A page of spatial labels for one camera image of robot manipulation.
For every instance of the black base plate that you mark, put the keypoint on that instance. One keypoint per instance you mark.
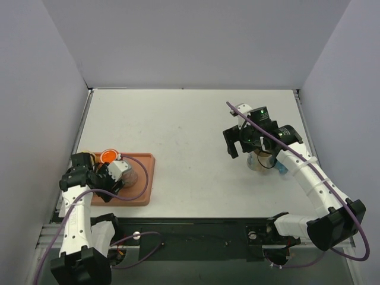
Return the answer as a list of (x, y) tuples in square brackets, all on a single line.
[(202, 239)]

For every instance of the pink patterned mug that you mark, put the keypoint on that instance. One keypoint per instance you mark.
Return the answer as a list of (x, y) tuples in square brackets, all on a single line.
[(129, 176)]

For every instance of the orange mug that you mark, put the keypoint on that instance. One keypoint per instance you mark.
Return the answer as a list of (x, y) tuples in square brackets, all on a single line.
[(109, 156)]

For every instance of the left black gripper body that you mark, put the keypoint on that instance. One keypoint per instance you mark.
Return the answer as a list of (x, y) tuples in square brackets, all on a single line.
[(104, 184)]

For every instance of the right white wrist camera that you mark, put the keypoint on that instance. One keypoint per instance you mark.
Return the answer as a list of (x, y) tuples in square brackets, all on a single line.
[(243, 108)]

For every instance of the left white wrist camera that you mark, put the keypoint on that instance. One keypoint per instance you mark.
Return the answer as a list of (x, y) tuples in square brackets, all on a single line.
[(119, 170)]

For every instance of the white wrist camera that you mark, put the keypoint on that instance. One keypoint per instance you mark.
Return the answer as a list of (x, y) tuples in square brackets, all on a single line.
[(243, 108), (119, 170)]

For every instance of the yellow cream mug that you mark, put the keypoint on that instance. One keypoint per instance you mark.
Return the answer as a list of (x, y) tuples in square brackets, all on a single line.
[(87, 158)]

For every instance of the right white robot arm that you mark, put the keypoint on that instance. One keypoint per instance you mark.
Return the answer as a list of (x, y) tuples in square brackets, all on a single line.
[(337, 216)]

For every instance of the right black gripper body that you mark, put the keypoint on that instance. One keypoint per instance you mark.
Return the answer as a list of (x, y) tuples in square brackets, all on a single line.
[(233, 138)]

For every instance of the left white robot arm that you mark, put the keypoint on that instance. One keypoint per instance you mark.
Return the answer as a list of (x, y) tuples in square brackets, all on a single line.
[(83, 255)]

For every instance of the pink plastic tray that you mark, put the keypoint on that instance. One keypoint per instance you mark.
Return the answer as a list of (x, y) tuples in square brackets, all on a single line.
[(148, 160)]

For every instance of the beige patterned mug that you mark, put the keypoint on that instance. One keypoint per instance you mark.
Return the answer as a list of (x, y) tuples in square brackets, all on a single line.
[(261, 162)]

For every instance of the blue patterned mug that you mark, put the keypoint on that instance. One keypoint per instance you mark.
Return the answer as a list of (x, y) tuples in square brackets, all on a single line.
[(281, 168)]

